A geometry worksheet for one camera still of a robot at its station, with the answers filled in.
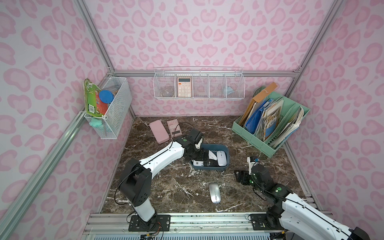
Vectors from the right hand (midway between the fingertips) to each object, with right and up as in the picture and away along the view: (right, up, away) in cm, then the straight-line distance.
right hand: (239, 171), depth 83 cm
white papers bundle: (+29, +23, -1) cm, 37 cm away
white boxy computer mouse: (-23, +3, +7) cm, 24 cm away
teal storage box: (-13, +11, +17) cm, 24 cm away
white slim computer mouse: (-8, +5, +11) cm, 14 cm away
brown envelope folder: (+10, +40, 0) cm, 42 cm away
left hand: (-20, +9, +2) cm, 22 cm away
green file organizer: (+31, +35, +5) cm, 47 cm away
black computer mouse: (-14, +3, +7) cm, 16 cm away
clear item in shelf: (-42, +46, +10) cm, 63 cm away
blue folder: (+12, +27, +13) cm, 32 cm away
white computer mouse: (-14, +6, +11) cm, 19 cm away
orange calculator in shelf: (-31, +49, +11) cm, 60 cm away
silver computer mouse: (-14, -12, -2) cm, 18 cm away
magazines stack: (+21, +30, +7) cm, 37 cm away
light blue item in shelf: (-2, +49, +17) cm, 52 cm away
